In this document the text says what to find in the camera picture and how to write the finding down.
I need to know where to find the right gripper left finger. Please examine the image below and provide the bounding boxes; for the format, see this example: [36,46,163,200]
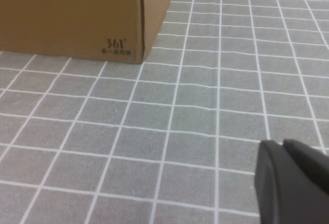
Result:
[253,140,329,224]

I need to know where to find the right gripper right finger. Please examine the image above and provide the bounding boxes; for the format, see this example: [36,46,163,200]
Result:
[282,138,329,170]

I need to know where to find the brown cardboard shoe box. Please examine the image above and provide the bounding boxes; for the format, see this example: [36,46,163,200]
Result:
[0,0,174,64]

